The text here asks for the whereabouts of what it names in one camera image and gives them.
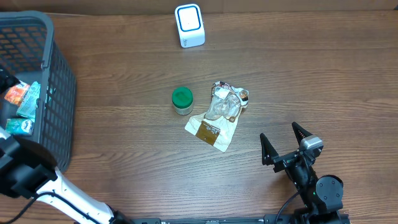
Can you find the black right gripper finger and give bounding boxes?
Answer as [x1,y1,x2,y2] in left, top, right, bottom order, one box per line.
[260,133,279,166]
[292,122,312,146]

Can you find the dark grey plastic basket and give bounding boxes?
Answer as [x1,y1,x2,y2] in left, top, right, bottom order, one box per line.
[1,11,77,172]

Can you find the light teal wrapper pack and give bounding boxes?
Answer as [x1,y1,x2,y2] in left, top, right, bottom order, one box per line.
[16,82,41,123]

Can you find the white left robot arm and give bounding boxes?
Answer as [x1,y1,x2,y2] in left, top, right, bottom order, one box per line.
[1,129,132,223]

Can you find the green lid jar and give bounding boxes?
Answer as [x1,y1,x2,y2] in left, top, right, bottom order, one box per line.
[172,86,193,115]

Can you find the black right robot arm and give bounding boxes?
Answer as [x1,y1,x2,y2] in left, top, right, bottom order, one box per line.
[260,122,350,223]

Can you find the beige clear snack bag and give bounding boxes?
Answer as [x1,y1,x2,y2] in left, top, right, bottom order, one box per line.
[185,81,249,152]

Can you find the teal tissue pack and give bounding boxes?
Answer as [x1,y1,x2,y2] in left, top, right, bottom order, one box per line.
[5,118,34,136]

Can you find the white barcode scanner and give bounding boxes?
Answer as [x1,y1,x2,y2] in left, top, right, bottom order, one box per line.
[175,4,205,49]

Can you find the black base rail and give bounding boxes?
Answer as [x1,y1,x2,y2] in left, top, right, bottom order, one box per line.
[130,213,351,224]

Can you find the orange tissue pack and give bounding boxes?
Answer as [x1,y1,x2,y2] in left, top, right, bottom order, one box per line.
[4,82,30,106]

